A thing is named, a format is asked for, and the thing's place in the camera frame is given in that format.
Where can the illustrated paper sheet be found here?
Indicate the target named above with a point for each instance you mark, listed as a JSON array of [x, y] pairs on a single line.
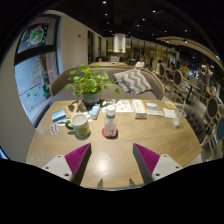
[[123, 106]]

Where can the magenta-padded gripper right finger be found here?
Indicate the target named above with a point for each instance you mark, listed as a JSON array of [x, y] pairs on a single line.
[[166, 166]]

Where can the white paper napkin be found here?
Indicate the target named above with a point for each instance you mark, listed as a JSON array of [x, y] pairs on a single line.
[[169, 113]]

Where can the beige curved sofa bench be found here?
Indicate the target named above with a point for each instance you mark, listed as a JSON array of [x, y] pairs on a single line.
[[60, 86]]

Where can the pill blister pack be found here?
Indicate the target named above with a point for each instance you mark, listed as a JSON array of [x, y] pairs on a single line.
[[54, 129]]

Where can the clear drinking glass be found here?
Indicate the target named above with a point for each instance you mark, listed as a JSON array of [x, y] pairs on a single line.
[[178, 118]]

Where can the small blue and white box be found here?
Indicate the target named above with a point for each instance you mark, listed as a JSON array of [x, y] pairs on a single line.
[[95, 111]]

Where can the flat blue and white packet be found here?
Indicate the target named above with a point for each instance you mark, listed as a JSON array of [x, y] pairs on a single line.
[[59, 115]]

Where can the person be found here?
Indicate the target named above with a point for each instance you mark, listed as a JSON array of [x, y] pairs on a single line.
[[140, 62]]

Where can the green potted plant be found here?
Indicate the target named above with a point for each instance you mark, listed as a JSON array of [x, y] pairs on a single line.
[[90, 81]]

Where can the clear plastic water bottle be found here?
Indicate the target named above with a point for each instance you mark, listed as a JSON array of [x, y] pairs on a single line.
[[110, 121]]

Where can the group of round-backed chairs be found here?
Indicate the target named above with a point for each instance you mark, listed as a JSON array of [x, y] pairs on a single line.
[[211, 108]]

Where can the blue and white pouch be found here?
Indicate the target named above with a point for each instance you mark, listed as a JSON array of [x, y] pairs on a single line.
[[153, 108]]

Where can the flat round red coaster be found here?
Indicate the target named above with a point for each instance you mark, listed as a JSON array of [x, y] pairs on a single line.
[[104, 134]]

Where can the group of ceiling spotlights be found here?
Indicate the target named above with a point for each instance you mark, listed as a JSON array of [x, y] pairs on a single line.
[[104, 2]]

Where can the grey zigzag striped cushion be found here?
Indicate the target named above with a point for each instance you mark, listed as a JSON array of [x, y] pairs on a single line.
[[133, 81]]

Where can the white and orange carton box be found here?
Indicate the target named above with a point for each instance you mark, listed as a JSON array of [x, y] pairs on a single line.
[[139, 108]]

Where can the window with festive decals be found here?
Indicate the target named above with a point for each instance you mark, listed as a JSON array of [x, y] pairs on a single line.
[[33, 76]]

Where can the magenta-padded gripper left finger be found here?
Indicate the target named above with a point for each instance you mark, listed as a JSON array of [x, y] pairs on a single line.
[[55, 165]]

